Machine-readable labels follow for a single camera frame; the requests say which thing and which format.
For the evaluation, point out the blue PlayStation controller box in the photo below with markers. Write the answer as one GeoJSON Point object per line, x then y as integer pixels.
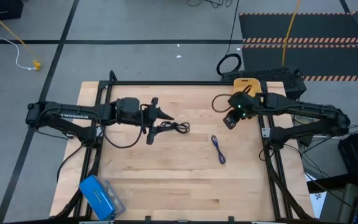
{"type": "Point", "coordinates": [96, 196]}

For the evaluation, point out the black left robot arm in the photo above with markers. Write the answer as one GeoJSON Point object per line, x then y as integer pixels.
{"type": "Point", "coordinates": [73, 112]}

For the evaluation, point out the white printed paper sheet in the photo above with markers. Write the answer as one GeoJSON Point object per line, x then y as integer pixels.
{"type": "Point", "coordinates": [317, 199]}

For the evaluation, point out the black mat with hazard stripes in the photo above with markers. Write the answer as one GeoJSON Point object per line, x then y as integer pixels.
{"type": "Point", "coordinates": [315, 59]}

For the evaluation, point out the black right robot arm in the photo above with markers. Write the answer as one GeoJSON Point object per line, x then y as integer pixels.
{"type": "Point", "coordinates": [306, 112]}

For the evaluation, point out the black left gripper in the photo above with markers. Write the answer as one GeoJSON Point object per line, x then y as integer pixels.
{"type": "Point", "coordinates": [149, 116]}

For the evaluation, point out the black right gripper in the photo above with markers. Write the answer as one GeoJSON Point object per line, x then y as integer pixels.
{"type": "Point", "coordinates": [241, 102]}

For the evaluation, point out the black floor box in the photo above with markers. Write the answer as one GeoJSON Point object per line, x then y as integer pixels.
{"type": "Point", "coordinates": [2, 9]}

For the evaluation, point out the black aluminium table frame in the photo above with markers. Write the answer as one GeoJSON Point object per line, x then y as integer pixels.
{"type": "Point", "coordinates": [166, 83]}

